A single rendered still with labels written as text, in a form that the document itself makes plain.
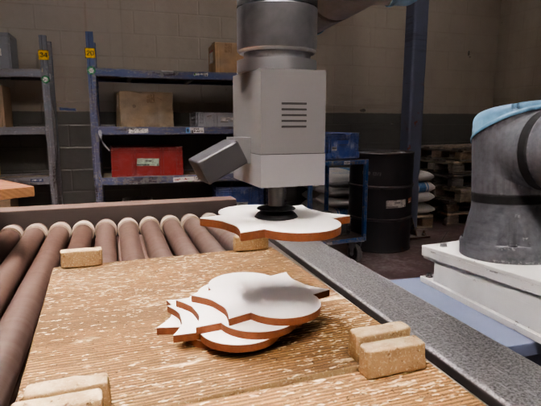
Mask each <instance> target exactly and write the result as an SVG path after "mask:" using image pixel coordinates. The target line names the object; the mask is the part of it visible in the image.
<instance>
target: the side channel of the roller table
mask: <svg viewBox="0 0 541 406"><path fill-rule="evenodd" d="M235 205H237V200H236V199H235V198H233V197H231V196H227V197H196V198H180V199H163V200H148V201H116V202H100V203H84V204H68V205H37V206H20V207H5V208H0V231H1V230H2V229H3V228H4V227H5V226H9V225H13V224H15V225H19V226H21V227H22V228H23V230H25V229H26V228H27V227H28V226H29V225H32V224H34V223H42V224H44V225H45V226H46V227H47V230H49V229H50V227H51V226H52V225H53V224H55V223H57V222H67V223H68V224H69V225H70V227H71V229H72V228H73V227H74V225H75V224H76V223H78V222H79V221H82V220H87V221H89V222H91V223H92V224H93V226H94V229H95V228H96V225H97V223H98V222H99V221H100V220H102V219H110V220H112V221H113V222H114V223H115V224H116V226H117V235H116V236H119V235H118V223H119V222H120V221H121V220H122V219H123V218H133V219H134V220H135V221H136V222H137V223H138V227H139V223H140V222H141V220H142V219H143V218H144V217H147V216H151V217H153V218H156V219H157V220H158V221H159V224H160V222H161V220H162V218H163V217H164V216H166V215H172V216H175V217H177V218H178V219H179V220H180V221H181V218H182V217H183V216H184V215H185V214H188V213H190V214H194V215H196V216H197V217H198V218H199V219H200V218H201V216H202V215H203V214H204V213H215V214H216V215H217V216H218V211H219V210H220V209H224V208H226V207H230V206H235Z"/></svg>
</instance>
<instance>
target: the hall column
mask: <svg viewBox="0 0 541 406"><path fill-rule="evenodd" d="M428 8H429V0H417V1H416V2H414V3H413V4H411V5H409V6H407V11H406V29H405V46H404V63H403V97H402V114H401V131H400V148H399V150H404V151H414V152H415V154H414V169H413V184H414V185H413V186H412V200H411V215H412V217H411V231H410V240H415V239H424V238H430V237H431V236H429V235H426V233H425V230H423V233H420V232H418V231H416V230H417V215H418V199H419V170H420V156H421V141H422V126H423V97H424V78H425V67H426V52H427V24H428Z"/></svg>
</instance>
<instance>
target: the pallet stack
mask: <svg viewBox="0 0 541 406"><path fill-rule="evenodd" d="M427 150H430V151H432V154H431V155H427ZM427 162H430V163H427ZM463 163H465V164H463ZM426 164H427V166H426ZM445 164H447V165H448V166H445ZM420 170H422V171H428V172H430V173H431V174H432V175H434V178H432V179H430V180H427V181H429V182H431V183H432V184H434V185H435V187H436V188H435V189H433V190H432V191H431V192H430V193H432V194H433V195H435V197H434V198H432V199H431V200H430V201H425V203H427V204H429V205H431V206H432V207H434V208H435V210H434V211H432V212H430V214H433V220H443V221H444V223H442V225H445V226H459V225H465V223H466V222H459V218H467V217H468V214H469V210H470V207H471V178H472V144H471V143H469V144H442V145H421V156H420ZM440 215H441V216H440Z"/></svg>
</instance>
